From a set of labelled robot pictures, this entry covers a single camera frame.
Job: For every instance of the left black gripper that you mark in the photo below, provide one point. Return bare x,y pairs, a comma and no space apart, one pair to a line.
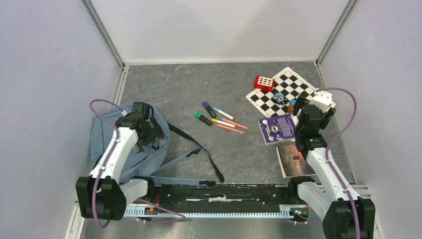
156,133

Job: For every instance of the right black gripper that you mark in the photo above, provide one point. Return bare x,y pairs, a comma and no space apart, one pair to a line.
300,101

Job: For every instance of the purple book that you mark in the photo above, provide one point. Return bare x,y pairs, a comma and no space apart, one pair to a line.
278,129

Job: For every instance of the blue student backpack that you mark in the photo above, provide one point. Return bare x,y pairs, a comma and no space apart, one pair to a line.
112,148

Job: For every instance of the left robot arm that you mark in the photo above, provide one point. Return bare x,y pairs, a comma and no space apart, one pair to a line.
105,199

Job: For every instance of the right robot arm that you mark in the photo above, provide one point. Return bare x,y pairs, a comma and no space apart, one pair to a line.
344,213

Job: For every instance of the colourful block stack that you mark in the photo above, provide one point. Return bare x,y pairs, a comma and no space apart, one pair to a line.
291,106

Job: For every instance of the checkered chess board mat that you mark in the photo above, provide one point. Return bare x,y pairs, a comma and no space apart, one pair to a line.
287,83

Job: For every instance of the blue robot toy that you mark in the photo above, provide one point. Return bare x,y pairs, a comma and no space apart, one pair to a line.
279,99

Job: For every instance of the red calculator toy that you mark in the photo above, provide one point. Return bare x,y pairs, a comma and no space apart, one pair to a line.
264,83

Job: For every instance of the dark novel book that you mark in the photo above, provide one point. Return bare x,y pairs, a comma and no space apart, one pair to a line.
291,161

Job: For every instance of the white yellow pen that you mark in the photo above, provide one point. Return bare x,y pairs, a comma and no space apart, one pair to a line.
223,123

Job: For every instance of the orange pencil upper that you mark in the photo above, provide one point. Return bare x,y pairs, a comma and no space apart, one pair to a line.
235,123

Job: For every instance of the orange pencil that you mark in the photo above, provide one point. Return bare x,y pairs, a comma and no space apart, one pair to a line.
230,128
235,123

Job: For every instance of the white blue pen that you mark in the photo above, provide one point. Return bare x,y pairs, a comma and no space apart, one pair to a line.
224,113

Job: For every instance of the orange pencil lower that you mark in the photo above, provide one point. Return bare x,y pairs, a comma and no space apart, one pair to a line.
230,128

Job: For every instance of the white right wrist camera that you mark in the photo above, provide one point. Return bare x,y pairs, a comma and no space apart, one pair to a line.
322,100

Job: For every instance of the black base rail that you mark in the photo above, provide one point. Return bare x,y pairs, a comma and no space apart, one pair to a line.
224,198

